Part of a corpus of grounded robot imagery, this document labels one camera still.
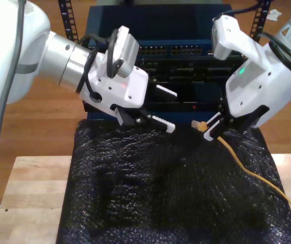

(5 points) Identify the white crumpled paper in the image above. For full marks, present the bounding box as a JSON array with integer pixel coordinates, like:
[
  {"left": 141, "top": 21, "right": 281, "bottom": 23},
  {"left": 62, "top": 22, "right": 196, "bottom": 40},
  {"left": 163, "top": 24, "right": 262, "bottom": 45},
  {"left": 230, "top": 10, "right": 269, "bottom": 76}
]
[{"left": 267, "top": 9, "right": 282, "bottom": 21}]

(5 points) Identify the yellow network cable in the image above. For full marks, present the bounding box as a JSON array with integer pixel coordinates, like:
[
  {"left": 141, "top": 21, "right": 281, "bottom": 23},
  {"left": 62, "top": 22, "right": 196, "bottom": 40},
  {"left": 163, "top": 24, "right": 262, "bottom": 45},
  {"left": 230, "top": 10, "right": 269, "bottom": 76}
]
[{"left": 191, "top": 120, "right": 291, "bottom": 227}]

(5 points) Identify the black camera cable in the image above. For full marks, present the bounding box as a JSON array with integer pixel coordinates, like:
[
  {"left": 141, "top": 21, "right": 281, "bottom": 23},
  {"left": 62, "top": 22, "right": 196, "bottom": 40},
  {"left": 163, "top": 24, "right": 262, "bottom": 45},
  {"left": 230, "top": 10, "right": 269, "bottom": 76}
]
[
  {"left": 106, "top": 29, "right": 125, "bottom": 78},
  {"left": 213, "top": 1, "right": 266, "bottom": 22}
]

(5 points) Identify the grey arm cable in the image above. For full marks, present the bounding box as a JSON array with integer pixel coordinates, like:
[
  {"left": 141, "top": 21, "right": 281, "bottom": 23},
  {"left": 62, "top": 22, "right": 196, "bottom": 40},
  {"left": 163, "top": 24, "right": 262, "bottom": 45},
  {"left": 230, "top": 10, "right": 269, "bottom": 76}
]
[{"left": 0, "top": 0, "right": 26, "bottom": 181}]

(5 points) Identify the blue network switch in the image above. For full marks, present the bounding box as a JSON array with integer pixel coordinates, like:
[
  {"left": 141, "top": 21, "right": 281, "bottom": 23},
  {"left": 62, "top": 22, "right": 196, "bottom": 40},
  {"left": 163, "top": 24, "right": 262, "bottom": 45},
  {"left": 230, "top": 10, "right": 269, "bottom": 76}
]
[{"left": 85, "top": 5, "right": 245, "bottom": 58}]

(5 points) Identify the black rack server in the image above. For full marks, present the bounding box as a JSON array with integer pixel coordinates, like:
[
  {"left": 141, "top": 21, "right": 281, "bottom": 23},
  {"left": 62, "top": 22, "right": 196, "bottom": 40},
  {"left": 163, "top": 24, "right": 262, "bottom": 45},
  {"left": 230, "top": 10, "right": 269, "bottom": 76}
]
[{"left": 135, "top": 57, "right": 245, "bottom": 83}]

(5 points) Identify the black bubble mat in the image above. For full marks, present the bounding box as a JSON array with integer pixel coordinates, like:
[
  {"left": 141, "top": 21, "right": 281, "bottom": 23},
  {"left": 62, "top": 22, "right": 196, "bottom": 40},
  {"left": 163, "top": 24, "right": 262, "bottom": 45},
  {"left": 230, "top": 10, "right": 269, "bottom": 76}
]
[{"left": 56, "top": 119, "right": 291, "bottom": 244}]

